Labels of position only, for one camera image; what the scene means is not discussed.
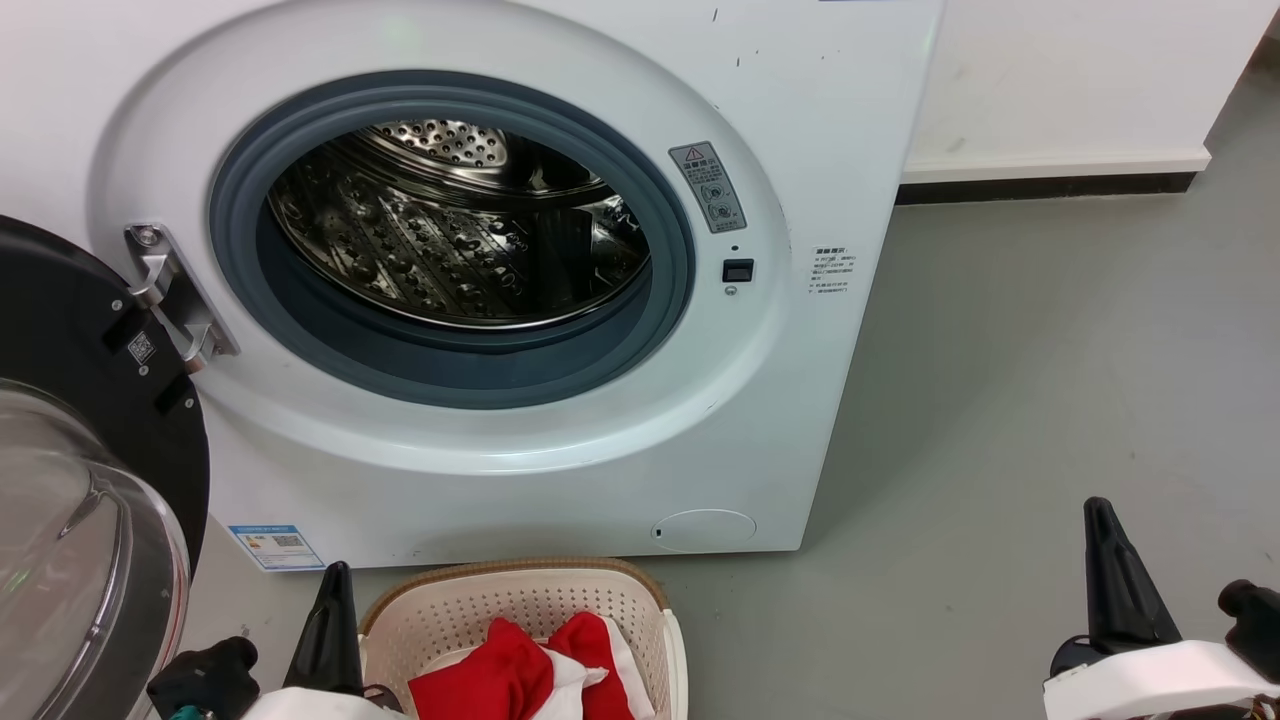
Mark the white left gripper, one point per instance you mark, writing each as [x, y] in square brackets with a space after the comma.
[310, 705]

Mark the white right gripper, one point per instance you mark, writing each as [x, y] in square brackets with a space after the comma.
[1160, 685]

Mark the red and white garment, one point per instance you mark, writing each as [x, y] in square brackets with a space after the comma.
[500, 670]

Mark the cream plastic laundry basket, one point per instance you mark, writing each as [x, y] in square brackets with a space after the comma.
[520, 600]

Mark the silver metal door hinge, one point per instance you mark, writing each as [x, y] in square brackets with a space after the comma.
[175, 300]

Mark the black washer door with glass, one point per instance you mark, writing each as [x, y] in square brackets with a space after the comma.
[60, 300]

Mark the stainless steel washing machine drum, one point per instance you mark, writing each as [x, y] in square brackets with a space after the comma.
[430, 250]

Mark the blue energy label sticker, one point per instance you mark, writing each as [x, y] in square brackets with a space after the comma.
[275, 548]

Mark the white QR code sticker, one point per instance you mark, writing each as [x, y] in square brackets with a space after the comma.
[142, 348]

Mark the grey rubber door gasket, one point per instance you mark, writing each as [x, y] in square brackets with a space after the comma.
[450, 375]

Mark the round white filter cover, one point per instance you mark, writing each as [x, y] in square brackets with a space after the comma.
[704, 530]

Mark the white front-load washing machine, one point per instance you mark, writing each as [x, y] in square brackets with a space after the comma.
[780, 400]

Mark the white text sticker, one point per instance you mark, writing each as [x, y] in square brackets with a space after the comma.
[832, 271]

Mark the black door latch socket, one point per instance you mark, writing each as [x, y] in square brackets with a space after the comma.
[738, 271]

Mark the grey warning label sticker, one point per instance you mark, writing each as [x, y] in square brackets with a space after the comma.
[708, 188]

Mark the white and black wall baseboard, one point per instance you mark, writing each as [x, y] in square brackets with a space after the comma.
[1050, 175]

